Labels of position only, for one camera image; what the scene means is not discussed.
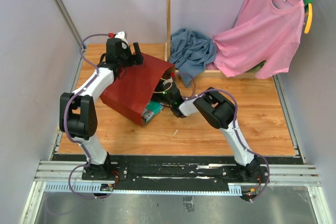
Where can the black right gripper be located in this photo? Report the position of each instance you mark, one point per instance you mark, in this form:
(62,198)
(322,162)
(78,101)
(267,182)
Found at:
(160,84)

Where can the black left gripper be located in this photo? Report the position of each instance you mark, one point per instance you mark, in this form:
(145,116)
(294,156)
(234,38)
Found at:
(136,59)

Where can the green candy snack bag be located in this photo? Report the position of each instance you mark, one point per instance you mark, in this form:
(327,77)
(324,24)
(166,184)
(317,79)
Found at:
(151,110)

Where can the red paper bag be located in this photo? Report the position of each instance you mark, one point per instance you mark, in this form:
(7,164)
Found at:
(130,95)

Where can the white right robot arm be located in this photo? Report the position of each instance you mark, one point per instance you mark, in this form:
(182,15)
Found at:
(219,108)

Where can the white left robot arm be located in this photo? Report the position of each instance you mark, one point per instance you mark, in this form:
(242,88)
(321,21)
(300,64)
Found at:
(78,117)

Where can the blue crumpled shirt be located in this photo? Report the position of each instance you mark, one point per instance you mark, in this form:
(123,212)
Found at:
(191,52)

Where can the pink t-shirt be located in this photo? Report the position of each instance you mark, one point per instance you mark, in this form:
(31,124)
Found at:
(266,31)

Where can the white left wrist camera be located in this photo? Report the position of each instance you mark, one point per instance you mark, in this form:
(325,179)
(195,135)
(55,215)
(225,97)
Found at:
(123,36)

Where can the wooden rack frame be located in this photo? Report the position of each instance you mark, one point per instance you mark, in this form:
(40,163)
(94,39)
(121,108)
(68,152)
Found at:
(206,73)

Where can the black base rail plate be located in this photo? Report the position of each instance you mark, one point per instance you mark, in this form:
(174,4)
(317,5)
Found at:
(194,175)

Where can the aluminium corner post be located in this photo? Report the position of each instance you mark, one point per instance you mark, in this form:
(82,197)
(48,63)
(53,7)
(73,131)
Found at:
(69,22)

